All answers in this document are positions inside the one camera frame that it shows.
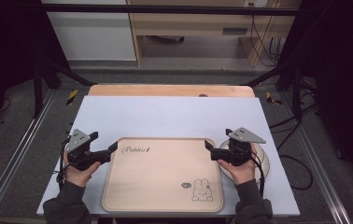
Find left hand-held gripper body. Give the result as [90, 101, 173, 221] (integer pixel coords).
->
[65, 128, 112, 172]

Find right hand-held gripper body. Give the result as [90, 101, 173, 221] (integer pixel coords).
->
[210, 126, 267, 167]

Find person's left hand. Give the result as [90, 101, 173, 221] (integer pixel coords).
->
[63, 151, 103, 188]

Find person's right hand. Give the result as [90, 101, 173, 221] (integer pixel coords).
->
[218, 145, 258, 187]

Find white round plate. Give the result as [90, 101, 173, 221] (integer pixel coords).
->
[218, 138, 271, 185]

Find yellow black striped marker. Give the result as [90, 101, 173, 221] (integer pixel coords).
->
[65, 89, 79, 106]
[265, 91, 284, 106]

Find white table sheet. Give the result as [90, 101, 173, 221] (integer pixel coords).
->
[35, 95, 301, 217]

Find wooden tray with rabbit print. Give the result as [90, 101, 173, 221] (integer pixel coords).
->
[101, 136, 225, 214]

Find wooden table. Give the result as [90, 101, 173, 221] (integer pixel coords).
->
[87, 83, 256, 98]

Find black metal stand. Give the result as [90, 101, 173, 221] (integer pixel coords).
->
[245, 61, 304, 123]
[32, 55, 95, 119]

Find white cabinet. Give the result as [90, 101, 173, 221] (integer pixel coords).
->
[41, 0, 137, 62]

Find light wooden desk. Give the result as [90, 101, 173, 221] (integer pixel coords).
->
[127, 0, 302, 68]

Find black curtain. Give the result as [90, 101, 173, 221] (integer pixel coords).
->
[0, 0, 70, 141]
[276, 0, 353, 194]

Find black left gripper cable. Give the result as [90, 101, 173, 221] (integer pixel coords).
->
[55, 139, 72, 189]

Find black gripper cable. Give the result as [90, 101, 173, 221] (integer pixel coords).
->
[55, 139, 72, 189]
[250, 152, 266, 199]

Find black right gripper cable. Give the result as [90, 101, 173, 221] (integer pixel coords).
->
[250, 152, 266, 199]

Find aluminium floor rail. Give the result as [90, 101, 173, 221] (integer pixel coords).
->
[0, 89, 58, 224]
[279, 92, 353, 224]

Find black floor cable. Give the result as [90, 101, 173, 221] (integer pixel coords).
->
[268, 102, 319, 191]

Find black cables behind desk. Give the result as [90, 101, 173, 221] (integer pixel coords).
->
[249, 14, 284, 68]

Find black horizontal frame bar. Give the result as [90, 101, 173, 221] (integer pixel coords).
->
[39, 3, 301, 17]

